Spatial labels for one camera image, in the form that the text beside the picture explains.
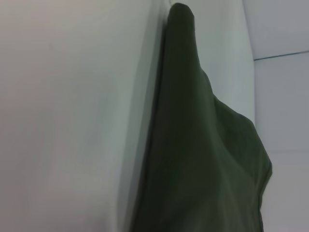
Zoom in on dark green t-shirt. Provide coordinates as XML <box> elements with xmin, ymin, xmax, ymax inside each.
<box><xmin>129</xmin><ymin>2</ymin><xmax>273</xmax><ymax>232</ymax></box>

